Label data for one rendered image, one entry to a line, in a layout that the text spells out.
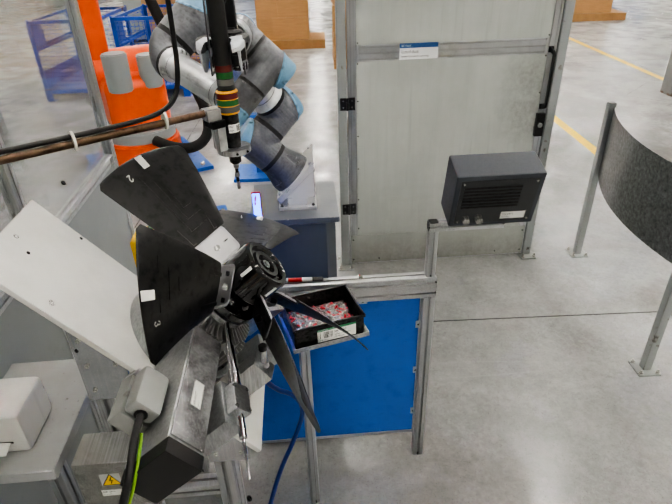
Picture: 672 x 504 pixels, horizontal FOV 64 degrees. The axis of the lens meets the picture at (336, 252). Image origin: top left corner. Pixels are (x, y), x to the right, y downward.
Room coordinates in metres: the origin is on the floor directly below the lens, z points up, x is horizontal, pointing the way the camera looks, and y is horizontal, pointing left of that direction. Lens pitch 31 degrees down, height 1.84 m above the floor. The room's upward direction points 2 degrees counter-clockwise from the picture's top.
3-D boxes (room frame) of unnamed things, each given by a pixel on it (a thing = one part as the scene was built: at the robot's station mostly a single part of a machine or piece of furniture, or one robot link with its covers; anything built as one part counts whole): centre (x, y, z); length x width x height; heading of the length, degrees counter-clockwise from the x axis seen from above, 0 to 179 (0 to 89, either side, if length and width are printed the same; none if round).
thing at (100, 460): (0.84, 0.53, 0.73); 0.15 x 0.09 x 0.22; 93
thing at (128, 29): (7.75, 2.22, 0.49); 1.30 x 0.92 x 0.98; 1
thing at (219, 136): (1.07, 0.21, 1.49); 0.09 x 0.07 x 0.10; 128
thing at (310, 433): (1.26, 0.11, 0.40); 0.03 x 0.03 x 0.80; 18
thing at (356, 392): (1.45, 0.13, 0.45); 0.82 x 0.02 x 0.66; 93
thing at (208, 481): (0.93, 0.42, 0.56); 0.19 x 0.04 x 0.04; 93
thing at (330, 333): (1.29, 0.05, 0.85); 0.22 x 0.17 x 0.07; 108
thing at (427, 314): (1.47, -0.30, 0.39); 0.04 x 0.04 x 0.78; 3
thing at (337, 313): (1.29, 0.05, 0.83); 0.19 x 0.14 x 0.03; 108
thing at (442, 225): (1.48, -0.40, 1.04); 0.24 x 0.03 x 0.03; 93
